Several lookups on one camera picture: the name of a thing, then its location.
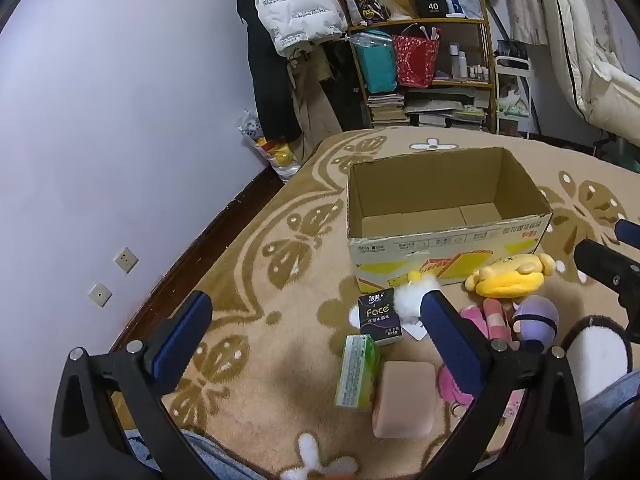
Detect person's left jeans leg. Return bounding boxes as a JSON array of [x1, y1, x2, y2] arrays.
[[120, 427, 271, 480]]

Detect black chair base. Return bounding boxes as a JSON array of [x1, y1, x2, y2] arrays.
[[592, 132, 628, 163]]

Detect stack of books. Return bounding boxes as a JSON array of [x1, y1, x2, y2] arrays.
[[404, 87, 490, 131], [367, 92, 407, 128]]

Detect red patterned bag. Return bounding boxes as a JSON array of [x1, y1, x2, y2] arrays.
[[392, 30, 442, 88]]

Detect yellow plush toy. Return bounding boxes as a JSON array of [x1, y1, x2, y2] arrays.
[[465, 253, 557, 300]]

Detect black tissue pack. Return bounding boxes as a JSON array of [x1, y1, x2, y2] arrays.
[[358, 287, 405, 346]]

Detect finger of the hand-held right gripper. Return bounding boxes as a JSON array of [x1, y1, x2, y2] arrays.
[[574, 240, 640, 341], [615, 219, 640, 247]]

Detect black hanging coat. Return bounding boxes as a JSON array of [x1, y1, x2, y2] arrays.
[[237, 0, 303, 141]]

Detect person's jeans leg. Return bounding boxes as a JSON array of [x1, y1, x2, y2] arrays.
[[120, 427, 271, 480], [580, 367, 640, 461]]

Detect pale-haired plush doll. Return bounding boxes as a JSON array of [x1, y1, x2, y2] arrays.
[[511, 295, 560, 353]]

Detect white trolley cart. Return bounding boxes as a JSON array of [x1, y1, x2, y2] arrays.
[[494, 52, 533, 138]]

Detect white plush slipper black trim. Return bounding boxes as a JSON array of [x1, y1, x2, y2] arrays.
[[560, 315, 632, 386]]

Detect green tissue pack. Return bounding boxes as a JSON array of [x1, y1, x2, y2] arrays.
[[334, 334, 381, 408]]

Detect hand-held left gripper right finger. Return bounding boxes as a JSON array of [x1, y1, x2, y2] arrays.
[[419, 290, 588, 480]]

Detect pink plush toy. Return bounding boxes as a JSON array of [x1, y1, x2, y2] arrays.
[[437, 305, 490, 418]]

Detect plastic bag with yellow items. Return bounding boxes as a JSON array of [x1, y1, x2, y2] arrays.
[[239, 110, 303, 181]]

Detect pink swirl roll cushion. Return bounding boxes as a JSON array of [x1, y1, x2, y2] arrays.
[[372, 360, 437, 439]]

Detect white puffer jacket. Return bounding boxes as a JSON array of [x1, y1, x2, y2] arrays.
[[255, 0, 348, 58]]

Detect white fluffy plush keychain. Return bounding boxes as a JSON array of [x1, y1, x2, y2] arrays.
[[393, 271, 441, 341]]

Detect cardboard box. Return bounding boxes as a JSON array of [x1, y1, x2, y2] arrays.
[[346, 146, 554, 295]]

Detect person's right jeans leg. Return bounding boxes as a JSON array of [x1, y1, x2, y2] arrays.
[[580, 367, 640, 461]]

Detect white padded quilt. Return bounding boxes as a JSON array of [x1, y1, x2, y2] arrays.
[[537, 0, 640, 136]]

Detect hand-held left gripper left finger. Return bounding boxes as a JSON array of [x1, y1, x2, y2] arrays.
[[50, 290, 221, 480]]

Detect beige hanging coat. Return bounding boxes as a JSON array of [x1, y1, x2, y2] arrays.
[[287, 47, 346, 161]]

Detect teal bag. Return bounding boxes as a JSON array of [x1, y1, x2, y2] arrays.
[[350, 30, 398, 95]]

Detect wooden shelf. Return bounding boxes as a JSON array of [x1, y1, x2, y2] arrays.
[[345, 0, 496, 133]]

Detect row of cosmetic bottles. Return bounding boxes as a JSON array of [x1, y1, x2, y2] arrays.
[[447, 42, 491, 81]]

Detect dark wooden bed frame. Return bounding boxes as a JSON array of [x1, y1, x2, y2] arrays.
[[107, 160, 286, 356]]

